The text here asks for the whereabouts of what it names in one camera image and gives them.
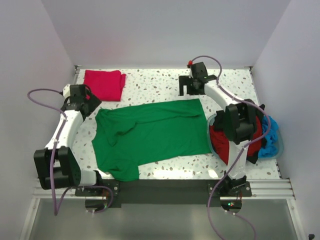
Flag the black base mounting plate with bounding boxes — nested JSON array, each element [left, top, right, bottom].
[[74, 178, 252, 209]]

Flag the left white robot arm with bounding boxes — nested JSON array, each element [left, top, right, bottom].
[[33, 84, 104, 196]]

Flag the green t-shirt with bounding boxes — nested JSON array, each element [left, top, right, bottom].
[[91, 99, 211, 182]]

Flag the translucent blue laundry basket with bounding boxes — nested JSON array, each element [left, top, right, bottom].
[[207, 111, 284, 164]]

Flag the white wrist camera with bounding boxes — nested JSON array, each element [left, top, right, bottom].
[[62, 84, 71, 99], [187, 60, 196, 78]]

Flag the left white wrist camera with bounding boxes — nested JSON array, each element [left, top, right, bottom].
[[62, 84, 71, 99]]

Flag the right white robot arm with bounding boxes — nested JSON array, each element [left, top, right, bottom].
[[178, 60, 257, 197]]

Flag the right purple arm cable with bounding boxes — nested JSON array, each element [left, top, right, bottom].
[[189, 55, 272, 240]]

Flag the bright blue t-shirt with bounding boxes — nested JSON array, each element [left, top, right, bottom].
[[258, 116, 279, 158]]

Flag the folded pink red t-shirt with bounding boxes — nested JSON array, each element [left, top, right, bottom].
[[83, 70, 127, 102]]

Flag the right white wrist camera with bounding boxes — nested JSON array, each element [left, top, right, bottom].
[[187, 60, 196, 78]]

